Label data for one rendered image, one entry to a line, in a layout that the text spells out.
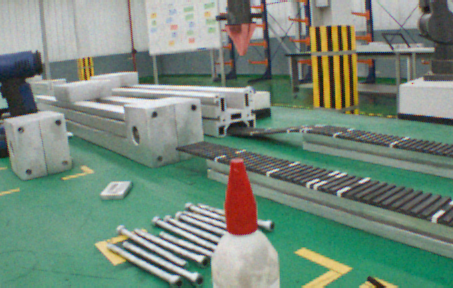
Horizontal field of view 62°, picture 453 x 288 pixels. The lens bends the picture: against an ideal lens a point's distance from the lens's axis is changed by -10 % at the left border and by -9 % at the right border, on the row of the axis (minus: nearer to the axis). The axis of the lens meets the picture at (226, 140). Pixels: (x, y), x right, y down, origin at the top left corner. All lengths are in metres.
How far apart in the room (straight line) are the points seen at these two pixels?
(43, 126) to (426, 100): 0.78
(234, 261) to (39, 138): 0.53
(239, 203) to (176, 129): 0.46
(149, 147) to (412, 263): 0.44
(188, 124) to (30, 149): 0.26
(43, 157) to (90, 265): 0.36
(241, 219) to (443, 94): 0.79
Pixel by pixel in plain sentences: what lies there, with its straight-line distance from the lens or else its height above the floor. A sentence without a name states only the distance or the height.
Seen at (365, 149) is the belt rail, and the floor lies 0.80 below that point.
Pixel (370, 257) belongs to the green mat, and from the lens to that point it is 0.36.
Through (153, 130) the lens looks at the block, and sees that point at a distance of 0.65.
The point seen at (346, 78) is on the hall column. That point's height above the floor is 0.59.
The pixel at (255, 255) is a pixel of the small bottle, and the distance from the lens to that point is 0.22.
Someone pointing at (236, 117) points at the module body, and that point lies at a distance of 0.87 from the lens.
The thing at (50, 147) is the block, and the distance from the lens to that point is 0.71.
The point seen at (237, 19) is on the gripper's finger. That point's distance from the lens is 0.96.
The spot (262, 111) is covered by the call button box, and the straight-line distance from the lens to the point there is 1.00.
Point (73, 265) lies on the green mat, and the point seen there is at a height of 0.78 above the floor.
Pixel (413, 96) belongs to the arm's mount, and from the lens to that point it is 0.99.
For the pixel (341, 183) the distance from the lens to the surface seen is 0.43.
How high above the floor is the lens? 0.95
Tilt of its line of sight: 13 degrees down
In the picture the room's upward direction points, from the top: 5 degrees counter-clockwise
